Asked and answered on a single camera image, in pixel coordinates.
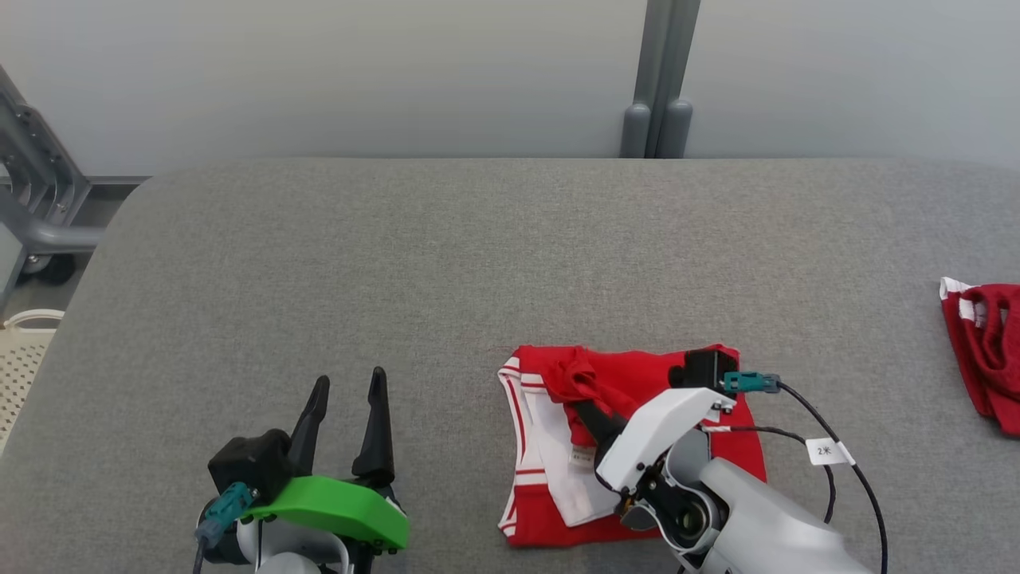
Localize right camera cable teal plug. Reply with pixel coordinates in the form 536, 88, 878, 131
721, 371, 889, 574

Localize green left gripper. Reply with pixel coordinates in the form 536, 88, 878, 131
235, 367, 410, 574

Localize grey fabric sofa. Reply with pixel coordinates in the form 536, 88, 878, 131
0, 157, 1020, 574

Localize white cable label tag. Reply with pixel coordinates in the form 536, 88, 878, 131
806, 437, 855, 466

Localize grey metal frame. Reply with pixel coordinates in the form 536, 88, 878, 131
0, 64, 152, 288

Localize grey partition post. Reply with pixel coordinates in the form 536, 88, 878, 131
620, 0, 702, 159

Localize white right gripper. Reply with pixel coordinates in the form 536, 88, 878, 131
570, 388, 736, 551

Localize red Bulls shorts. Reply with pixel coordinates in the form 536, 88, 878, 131
939, 277, 1020, 438

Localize thin black cable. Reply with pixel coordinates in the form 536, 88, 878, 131
701, 425, 836, 525

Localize left camera cable teal plug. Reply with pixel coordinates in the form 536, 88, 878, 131
194, 481, 260, 574

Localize white perforated laundry basket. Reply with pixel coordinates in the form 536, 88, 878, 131
0, 309, 66, 455

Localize red and white Bulls jersey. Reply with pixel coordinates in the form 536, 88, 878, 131
498, 344, 767, 549

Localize camera cable teal plug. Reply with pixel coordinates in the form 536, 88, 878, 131
194, 481, 260, 574
721, 371, 889, 574

